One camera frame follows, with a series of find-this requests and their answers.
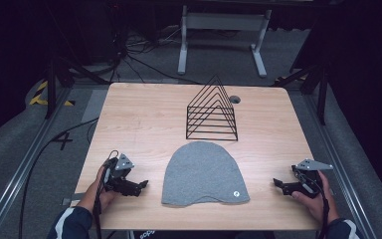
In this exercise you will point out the grey metal table frame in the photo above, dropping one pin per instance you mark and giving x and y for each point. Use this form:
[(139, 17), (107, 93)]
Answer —
[(224, 21)]

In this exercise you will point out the person's right hand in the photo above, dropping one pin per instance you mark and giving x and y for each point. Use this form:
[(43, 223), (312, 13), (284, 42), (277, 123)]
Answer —
[(325, 202)]

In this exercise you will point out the grey knit beanie hat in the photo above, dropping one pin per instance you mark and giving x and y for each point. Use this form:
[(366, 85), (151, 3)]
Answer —
[(204, 176)]

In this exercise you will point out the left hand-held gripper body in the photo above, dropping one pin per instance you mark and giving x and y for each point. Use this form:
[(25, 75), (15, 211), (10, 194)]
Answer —
[(119, 172)]

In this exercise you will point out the black tripod stand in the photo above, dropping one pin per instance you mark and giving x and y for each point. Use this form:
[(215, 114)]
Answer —
[(321, 96), (51, 86)]

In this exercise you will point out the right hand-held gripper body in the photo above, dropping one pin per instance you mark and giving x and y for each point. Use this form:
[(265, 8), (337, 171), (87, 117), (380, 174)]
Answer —
[(308, 184)]

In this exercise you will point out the aluminium floor rail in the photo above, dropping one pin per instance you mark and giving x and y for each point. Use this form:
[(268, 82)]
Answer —
[(341, 166), (23, 169)]

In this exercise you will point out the person's left hand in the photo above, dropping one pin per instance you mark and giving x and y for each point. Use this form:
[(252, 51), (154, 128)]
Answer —
[(104, 198)]

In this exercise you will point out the person's dark clothing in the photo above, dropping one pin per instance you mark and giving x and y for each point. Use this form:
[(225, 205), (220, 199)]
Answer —
[(195, 235)]

